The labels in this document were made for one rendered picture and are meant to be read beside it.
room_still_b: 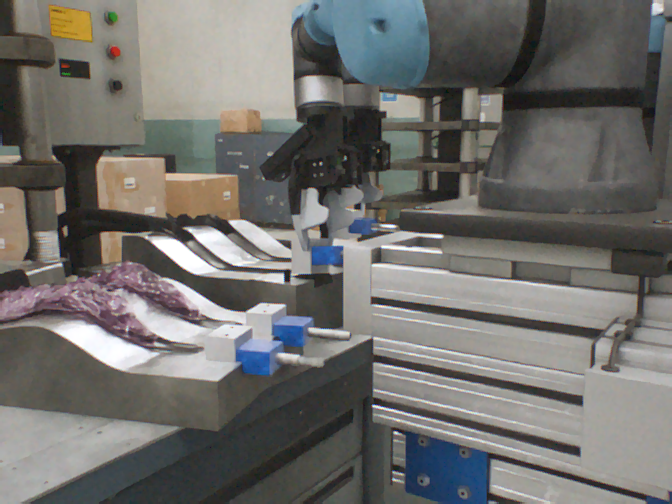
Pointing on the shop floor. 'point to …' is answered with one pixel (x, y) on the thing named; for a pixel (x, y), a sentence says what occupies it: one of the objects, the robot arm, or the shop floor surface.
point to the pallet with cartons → (203, 195)
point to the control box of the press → (84, 98)
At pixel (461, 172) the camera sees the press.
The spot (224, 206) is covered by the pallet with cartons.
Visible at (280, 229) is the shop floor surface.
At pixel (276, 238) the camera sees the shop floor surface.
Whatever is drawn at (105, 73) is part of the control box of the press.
